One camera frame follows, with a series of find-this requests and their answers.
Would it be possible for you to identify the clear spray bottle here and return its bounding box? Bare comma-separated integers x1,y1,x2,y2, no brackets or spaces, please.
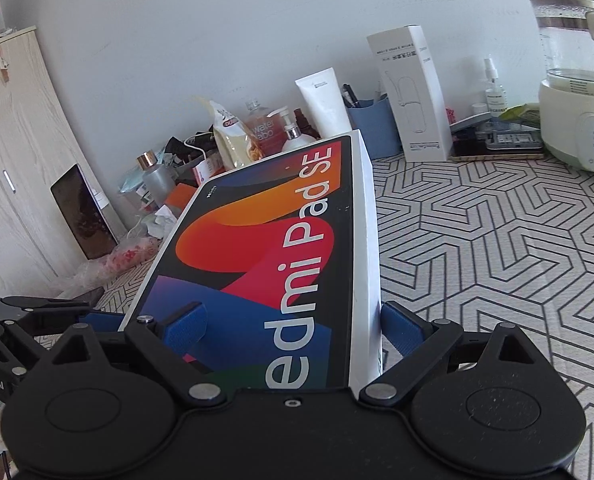
482,56,509,116

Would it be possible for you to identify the pink water bottle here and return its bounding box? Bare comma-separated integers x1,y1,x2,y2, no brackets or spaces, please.
242,100,284,158

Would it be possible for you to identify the dark tablet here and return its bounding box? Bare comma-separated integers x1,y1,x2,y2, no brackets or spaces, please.
51,164,120,261

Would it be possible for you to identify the white red carton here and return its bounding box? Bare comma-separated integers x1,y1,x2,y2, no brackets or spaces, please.
192,150,228,183

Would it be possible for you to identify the black pouch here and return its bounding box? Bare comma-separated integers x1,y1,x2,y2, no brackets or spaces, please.
164,132,218,166

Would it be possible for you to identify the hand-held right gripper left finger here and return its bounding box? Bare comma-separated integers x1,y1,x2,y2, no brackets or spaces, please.
44,301,226,407

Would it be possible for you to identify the light wooden wardrobe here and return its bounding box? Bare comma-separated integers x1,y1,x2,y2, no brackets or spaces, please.
0,25,128,301

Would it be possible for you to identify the colourful tablet box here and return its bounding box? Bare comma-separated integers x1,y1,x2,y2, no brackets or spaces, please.
118,129,384,392

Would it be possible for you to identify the tall white carton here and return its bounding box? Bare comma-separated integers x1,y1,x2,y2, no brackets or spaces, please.
366,24,454,163

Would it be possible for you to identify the orange box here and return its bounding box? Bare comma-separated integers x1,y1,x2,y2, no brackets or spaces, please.
164,182,200,211

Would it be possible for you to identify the green glass electric kettle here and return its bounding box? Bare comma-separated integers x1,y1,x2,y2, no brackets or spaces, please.
528,0,594,175

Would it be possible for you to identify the blue face mask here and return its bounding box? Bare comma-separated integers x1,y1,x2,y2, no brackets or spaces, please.
119,167,148,193

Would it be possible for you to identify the white pump bottle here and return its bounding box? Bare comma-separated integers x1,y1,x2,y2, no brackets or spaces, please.
277,106,322,153

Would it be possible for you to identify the green packet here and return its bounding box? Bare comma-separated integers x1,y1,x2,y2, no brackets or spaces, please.
497,103,540,128

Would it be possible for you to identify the white cosmetic tube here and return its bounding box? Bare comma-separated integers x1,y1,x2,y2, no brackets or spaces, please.
295,67,354,140

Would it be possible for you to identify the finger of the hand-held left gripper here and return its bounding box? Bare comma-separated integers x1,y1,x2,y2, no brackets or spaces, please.
37,313,128,333
2,296,92,313

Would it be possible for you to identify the blue pen holder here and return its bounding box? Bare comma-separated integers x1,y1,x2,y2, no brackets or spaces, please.
346,95,403,160

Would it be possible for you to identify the brown glass bottle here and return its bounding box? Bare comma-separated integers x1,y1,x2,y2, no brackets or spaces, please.
294,107,323,141

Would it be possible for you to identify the grey flat device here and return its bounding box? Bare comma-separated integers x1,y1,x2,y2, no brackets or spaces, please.
484,130,543,151

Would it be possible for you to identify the red printed plastic bag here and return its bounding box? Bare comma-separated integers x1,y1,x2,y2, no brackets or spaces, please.
52,232,163,301

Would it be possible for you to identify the crumpled white tissue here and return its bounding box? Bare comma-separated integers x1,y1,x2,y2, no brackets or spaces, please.
137,205,180,238

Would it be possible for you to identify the clear glass perfume bottle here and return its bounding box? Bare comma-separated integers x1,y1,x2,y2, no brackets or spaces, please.
137,150,178,203

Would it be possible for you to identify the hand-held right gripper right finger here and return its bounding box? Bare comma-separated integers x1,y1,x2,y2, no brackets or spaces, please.
359,301,545,406

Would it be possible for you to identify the yellow snack bag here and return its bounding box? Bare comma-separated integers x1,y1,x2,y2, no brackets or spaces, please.
208,99,258,168

